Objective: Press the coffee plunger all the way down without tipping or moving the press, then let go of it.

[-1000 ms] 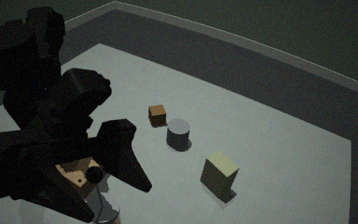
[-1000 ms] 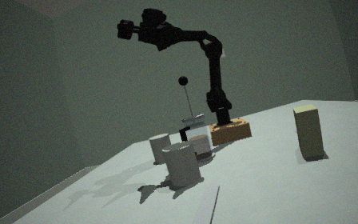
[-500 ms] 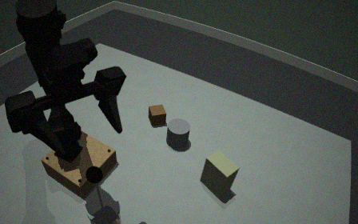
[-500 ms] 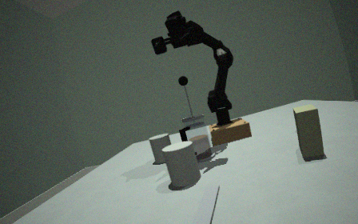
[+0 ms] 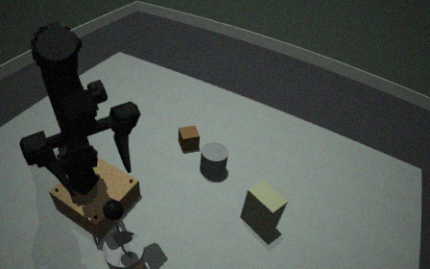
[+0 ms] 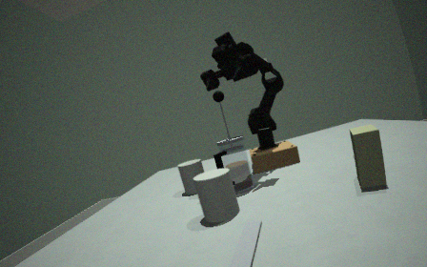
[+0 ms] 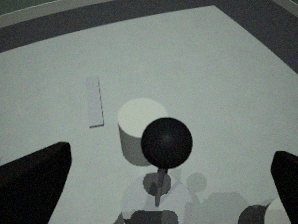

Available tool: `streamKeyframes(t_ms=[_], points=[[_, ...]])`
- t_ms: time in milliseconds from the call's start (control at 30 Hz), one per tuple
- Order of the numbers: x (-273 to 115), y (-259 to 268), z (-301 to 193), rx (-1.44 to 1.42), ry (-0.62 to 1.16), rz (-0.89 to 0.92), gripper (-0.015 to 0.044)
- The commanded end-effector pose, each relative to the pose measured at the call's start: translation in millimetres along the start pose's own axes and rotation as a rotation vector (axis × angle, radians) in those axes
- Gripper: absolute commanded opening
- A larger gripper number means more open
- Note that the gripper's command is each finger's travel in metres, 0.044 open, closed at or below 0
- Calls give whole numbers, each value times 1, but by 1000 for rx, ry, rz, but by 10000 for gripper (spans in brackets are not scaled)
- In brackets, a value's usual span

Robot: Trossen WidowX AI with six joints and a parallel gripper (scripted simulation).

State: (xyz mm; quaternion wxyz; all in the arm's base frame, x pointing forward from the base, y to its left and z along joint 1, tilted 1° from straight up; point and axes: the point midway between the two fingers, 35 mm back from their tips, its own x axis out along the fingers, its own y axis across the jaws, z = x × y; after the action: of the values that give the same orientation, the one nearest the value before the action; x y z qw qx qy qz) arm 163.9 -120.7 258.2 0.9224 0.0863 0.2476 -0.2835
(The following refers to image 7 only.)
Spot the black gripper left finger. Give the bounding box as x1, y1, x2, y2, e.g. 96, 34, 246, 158
0, 141, 72, 224

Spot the grey cylinder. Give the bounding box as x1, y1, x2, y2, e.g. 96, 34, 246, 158
245, 198, 291, 224
117, 99, 168, 167

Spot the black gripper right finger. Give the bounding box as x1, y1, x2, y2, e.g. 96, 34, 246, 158
270, 151, 298, 224

